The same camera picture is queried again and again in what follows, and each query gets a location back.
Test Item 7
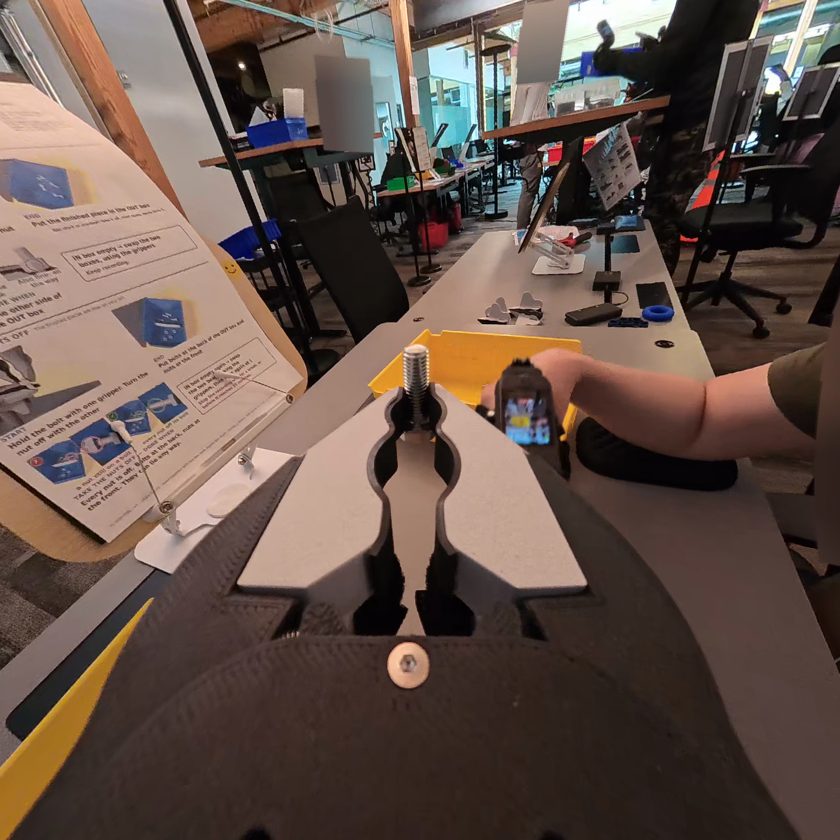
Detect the black floor stand pole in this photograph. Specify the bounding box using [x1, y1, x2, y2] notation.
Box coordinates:
[163, 0, 342, 382]

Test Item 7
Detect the person's right hand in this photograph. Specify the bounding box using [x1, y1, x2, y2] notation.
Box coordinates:
[533, 348, 597, 433]

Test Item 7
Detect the instruction sheet on stand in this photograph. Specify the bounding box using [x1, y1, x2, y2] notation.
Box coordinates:
[0, 82, 308, 562]

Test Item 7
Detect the black elbow rest pad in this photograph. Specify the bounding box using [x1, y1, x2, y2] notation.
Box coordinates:
[576, 416, 739, 492]

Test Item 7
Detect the yellow plastic bin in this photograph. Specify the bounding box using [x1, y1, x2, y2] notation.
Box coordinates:
[0, 597, 155, 821]
[367, 329, 584, 441]

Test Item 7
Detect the printed paper chart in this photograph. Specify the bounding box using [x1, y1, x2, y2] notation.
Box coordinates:
[583, 123, 643, 212]

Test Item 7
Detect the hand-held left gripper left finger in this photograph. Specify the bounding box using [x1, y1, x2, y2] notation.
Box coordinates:
[236, 387, 409, 636]

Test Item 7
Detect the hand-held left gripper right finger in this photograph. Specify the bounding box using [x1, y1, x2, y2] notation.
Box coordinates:
[415, 385, 588, 636]

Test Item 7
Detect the blue storage bin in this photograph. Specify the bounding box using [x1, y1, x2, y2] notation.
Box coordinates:
[246, 118, 309, 148]
[218, 220, 283, 260]

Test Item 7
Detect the black power bank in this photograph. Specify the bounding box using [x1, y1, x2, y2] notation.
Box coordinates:
[564, 303, 624, 327]

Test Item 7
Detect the black wire cart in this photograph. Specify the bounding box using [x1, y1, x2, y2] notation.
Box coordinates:
[230, 256, 309, 342]

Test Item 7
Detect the small black desk stand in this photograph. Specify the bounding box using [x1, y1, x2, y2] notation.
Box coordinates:
[592, 220, 623, 293]

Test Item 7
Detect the tilted tablet on stand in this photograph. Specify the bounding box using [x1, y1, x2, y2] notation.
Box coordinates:
[517, 161, 587, 277]

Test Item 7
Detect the black mesh office chair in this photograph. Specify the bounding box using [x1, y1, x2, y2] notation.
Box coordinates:
[676, 131, 840, 339]

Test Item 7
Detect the grey framed sign board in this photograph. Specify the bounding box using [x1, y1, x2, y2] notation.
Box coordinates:
[702, 36, 775, 153]
[781, 62, 840, 122]

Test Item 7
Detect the wooden top standing desk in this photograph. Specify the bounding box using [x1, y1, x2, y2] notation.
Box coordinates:
[482, 95, 670, 217]
[199, 134, 385, 329]

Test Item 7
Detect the person's right forearm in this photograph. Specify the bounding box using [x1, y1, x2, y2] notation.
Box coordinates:
[587, 357, 821, 460]

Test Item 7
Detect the steel hex bolt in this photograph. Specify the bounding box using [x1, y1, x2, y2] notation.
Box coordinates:
[402, 346, 431, 442]

